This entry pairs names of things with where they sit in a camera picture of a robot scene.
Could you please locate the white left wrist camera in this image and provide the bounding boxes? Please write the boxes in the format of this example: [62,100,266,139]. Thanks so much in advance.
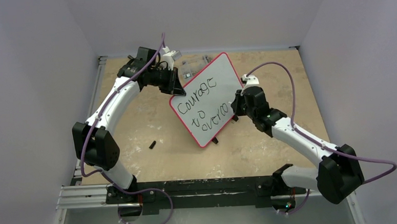
[160,46,182,70]

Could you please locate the black marker cap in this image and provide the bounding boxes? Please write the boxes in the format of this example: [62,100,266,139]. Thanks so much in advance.
[149,140,157,149]

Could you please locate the clear plastic box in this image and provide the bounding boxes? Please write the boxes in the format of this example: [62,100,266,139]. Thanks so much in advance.
[178,55,213,83]

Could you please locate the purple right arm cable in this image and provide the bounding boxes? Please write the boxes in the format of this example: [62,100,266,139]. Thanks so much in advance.
[245,55,397,191]

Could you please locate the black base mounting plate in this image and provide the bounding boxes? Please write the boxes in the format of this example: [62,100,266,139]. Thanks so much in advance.
[106,175,306,215]

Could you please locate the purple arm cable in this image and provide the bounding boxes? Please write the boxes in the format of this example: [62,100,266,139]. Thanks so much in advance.
[73,32,174,200]
[245,55,397,191]

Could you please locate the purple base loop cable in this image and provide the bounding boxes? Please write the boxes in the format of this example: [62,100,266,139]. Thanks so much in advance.
[116,189,176,224]

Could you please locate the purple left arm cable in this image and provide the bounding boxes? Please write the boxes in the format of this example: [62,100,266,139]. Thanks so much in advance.
[73,32,174,200]

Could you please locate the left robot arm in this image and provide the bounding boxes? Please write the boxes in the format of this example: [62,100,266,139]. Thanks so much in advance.
[72,45,186,202]

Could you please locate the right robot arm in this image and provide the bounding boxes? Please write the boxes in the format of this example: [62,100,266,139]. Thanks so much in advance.
[231,86,365,205]

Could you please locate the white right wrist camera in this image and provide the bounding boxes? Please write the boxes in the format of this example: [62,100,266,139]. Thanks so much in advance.
[240,74,260,95]

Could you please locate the red framed whiteboard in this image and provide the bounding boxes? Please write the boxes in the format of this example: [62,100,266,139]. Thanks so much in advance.
[169,52,243,148]

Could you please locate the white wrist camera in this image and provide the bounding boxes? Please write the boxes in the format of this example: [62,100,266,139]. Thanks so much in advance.
[160,46,182,70]
[240,74,260,95]

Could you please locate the aluminium frame rail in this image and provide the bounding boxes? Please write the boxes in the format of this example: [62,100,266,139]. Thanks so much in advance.
[56,56,110,212]

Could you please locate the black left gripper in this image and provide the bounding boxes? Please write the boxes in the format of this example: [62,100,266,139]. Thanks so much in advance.
[148,65,186,97]

